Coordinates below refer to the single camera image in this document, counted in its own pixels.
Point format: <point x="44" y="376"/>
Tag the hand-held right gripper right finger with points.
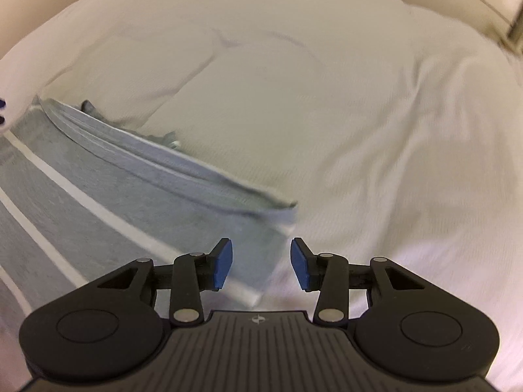
<point x="299" y="263"/>

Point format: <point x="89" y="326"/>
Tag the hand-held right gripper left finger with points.
<point x="222" y="261"/>

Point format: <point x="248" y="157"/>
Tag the blue white-striped shirt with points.
<point x="81" y="179"/>

